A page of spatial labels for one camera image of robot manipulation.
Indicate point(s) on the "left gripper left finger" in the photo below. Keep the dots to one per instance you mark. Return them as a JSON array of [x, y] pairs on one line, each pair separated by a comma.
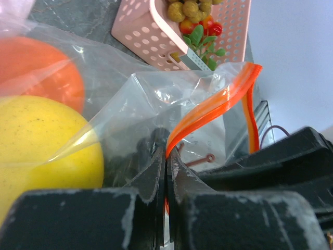
[[131, 217]]

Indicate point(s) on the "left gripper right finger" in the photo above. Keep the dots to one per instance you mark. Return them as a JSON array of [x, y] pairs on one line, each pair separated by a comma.
[[203, 218]]

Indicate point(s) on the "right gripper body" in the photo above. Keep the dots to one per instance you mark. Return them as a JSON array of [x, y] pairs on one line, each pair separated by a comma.
[[301, 162]]

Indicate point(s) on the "clear zip top bag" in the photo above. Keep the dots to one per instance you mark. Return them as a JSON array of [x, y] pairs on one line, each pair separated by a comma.
[[125, 99]]

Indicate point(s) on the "fake red cherry bunch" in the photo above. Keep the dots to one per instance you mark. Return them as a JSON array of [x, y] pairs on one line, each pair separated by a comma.
[[201, 38]]

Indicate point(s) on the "fake brown longan bunch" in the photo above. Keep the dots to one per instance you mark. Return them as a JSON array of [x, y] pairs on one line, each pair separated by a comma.
[[194, 11]]

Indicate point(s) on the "fake dark grape bunch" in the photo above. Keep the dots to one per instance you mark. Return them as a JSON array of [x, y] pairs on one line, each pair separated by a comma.
[[120, 170]]

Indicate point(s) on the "fake yellow lemon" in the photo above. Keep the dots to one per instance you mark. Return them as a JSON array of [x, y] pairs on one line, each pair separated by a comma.
[[46, 145]]

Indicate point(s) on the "fake orange persimmon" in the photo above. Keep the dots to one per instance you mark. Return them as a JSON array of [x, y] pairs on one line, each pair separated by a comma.
[[33, 67]]

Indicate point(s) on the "pink plastic basket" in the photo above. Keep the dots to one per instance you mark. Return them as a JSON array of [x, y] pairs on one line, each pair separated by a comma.
[[144, 28]]

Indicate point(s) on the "pink purple printed cloth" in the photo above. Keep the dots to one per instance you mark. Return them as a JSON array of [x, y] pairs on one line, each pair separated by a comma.
[[17, 9]]

